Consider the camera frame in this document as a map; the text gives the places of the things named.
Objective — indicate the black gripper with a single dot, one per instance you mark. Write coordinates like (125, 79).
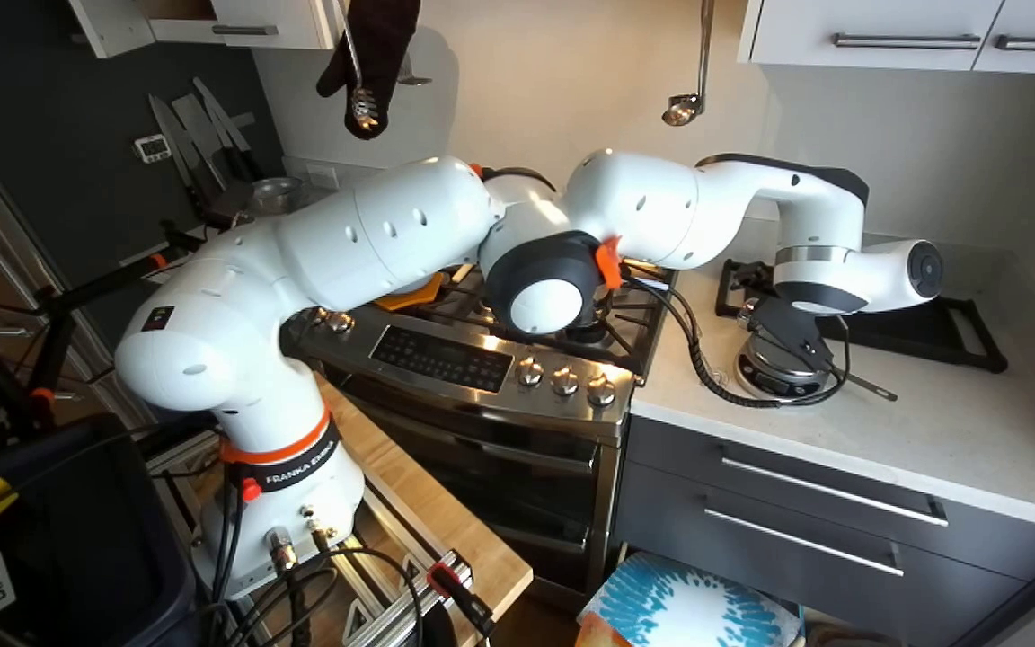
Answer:
(792, 335)

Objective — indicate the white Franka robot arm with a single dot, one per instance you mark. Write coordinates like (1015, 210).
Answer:
(360, 235)

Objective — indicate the black griddle tray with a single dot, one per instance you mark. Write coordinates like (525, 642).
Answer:
(936, 335)

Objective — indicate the dark grey drawer front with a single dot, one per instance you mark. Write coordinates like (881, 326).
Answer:
(662, 517)
(662, 450)

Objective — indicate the silver stove knob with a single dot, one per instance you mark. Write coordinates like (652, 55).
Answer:
(343, 326)
(601, 390)
(325, 317)
(530, 372)
(567, 384)

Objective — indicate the blue and white box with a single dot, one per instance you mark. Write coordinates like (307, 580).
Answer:
(686, 607)

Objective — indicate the stainless steel gas range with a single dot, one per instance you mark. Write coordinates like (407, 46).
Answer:
(459, 361)

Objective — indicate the wooden robot stand top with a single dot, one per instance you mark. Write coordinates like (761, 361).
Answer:
(447, 517)

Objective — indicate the small hanging metal utensil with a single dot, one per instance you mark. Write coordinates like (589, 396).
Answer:
(360, 118)

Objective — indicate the black oven mitt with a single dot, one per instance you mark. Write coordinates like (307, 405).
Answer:
(380, 47)

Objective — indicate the clear glass jar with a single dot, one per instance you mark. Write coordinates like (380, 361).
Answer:
(273, 197)

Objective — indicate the steel kitchen knife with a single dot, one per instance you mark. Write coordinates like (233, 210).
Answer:
(162, 137)
(225, 118)
(195, 132)

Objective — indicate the black tripod with orange clamps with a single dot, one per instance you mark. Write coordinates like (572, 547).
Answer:
(56, 326)

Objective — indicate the black storage bin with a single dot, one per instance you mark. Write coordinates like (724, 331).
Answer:
(73, 542)

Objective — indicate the white wall cabinet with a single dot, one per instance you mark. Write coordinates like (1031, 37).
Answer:
(280, 12)

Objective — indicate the white wall switch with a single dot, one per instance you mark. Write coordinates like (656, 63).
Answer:
(152, 148)

